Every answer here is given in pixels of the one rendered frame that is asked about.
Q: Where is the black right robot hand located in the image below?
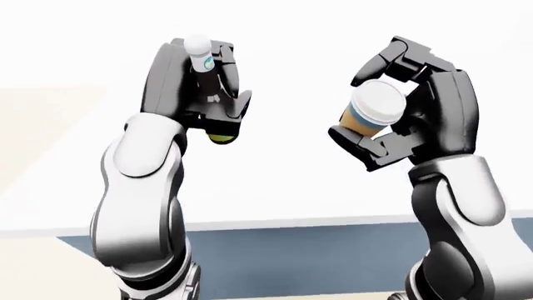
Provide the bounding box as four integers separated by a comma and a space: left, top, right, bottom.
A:
327, 35, 479, 173

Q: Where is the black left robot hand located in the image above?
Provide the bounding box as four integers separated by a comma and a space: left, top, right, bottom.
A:
139, 37, 253, 140

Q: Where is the dark bottle with white cap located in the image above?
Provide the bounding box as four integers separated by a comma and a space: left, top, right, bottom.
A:
184, 33, 238, 145

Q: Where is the paper cup with white lid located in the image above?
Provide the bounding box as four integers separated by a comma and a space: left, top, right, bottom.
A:
338, 79, 407, 139

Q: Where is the blue-grey counter front panel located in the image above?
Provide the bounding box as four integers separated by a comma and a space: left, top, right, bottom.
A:
56, 217, 533, 300

